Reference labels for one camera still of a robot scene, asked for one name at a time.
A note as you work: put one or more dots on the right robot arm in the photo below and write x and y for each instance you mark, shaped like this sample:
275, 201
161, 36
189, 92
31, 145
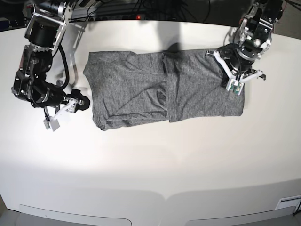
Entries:
45, 32

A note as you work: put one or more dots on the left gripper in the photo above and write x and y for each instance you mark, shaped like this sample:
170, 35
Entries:
236, 70

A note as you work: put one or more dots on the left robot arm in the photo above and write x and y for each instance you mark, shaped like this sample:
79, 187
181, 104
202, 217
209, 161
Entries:
248, 43

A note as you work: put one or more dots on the grey T-shirt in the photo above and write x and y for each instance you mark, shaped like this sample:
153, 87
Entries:
130, 89

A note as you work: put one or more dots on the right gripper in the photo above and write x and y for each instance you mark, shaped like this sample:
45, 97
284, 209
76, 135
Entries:
75, 102

